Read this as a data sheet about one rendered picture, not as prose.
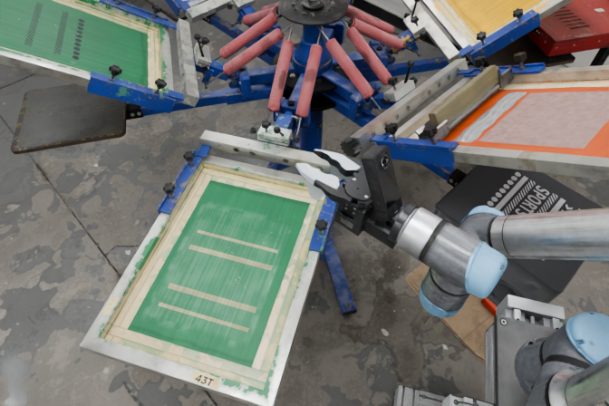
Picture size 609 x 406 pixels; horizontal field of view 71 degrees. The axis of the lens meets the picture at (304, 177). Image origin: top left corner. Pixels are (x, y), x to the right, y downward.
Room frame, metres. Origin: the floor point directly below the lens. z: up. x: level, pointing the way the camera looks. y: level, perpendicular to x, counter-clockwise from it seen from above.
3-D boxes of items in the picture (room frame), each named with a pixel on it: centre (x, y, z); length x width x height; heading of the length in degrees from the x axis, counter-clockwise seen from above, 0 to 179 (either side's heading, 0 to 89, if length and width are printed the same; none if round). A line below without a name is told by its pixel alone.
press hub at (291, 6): (1.72, -0.04, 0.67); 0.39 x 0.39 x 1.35
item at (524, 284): (0.79, -0.67, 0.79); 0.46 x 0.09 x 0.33; 44
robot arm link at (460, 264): (0.32, -0.24, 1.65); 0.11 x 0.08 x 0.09; 51
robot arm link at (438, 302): (0.33, -0.25, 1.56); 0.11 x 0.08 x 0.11; 141
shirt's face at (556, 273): (0.91, -0.81, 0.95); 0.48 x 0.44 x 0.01; 44
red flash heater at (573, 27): (2.06, -1.42, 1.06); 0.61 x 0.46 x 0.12; 104
